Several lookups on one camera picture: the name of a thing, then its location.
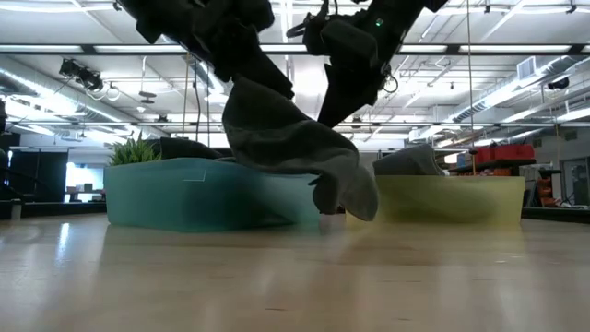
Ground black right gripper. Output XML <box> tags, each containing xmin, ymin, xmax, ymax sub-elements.
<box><xmin>316</xmin><ymin>0</ymin><xmax>417</xmax><ymax>129</ymax></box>

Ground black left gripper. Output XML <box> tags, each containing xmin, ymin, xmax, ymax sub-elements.
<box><xmin>188</xmin><ymin>0</ymin><xmax>297</xmax><ymax>101</ymax></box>

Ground blue-grey baseball cap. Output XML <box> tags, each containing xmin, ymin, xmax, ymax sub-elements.
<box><xmin>221</xmin><ymin>76</ymin><xmax>380</xmax><ymax>222</ymax></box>

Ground grey baseball cap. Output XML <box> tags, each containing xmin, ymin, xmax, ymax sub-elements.
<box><xmin>372</xmin><ymin>143</ymin><xmax>446</xmax><ymax>177</ymax></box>

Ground dark charcoal baseball cap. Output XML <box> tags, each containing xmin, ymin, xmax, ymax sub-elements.
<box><xmin>149</xmin><ymin>136</ymin><xmax>234</xmax><ymax>163</ymax></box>

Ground teal translucent plastic bin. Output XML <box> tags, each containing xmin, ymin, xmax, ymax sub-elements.
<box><xmin>103</xmin><ymin>157</ymin><xmax>324</xmax><ymax>233</ymax></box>

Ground small potted green plant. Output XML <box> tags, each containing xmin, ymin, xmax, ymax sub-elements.
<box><xmin>109</xmin><ymin>132</ymin><xmax>162</xmax><ymax>167</ymax></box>

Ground yellow translucent plastic bin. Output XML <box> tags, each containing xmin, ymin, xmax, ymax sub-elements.
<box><xmin>345</xmin><ymin>174</ymin><xmax>526</xmax><ymax>227</ymax></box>

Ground black shelf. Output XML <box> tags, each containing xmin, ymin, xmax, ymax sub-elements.
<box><xmin>447</xmin><ymin>159</ymin><xmax>538</xmax><ymax>175</ymax></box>

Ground red storage bins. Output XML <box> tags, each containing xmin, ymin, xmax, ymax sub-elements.
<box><xmin>473</xmin><ymin>144</ymin><xmax>537</xmax><ymax>165</ymax></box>

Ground black ceiling-mounted device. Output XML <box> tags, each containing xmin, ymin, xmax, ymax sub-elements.
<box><xmin>58</xmin><ymin>58</ymin><xmax>105</xmax><ymax>92</ymax></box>

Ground black cabinet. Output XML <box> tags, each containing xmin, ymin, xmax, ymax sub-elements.
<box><xmin>7</xmin><ymin>148</ymin><xmax>70</xmax><ymax>204</ymax></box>

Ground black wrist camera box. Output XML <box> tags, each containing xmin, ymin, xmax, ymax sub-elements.
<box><xmin>286</xmin><ymin>11</ymin><xmax>380</xmax><ymax>71</ymax></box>

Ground silver ventilation duct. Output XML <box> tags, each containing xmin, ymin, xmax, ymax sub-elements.
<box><xmin>454</xmin><ymin>54</ymin><xmax>590</xmax><ymax>125</ymax></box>

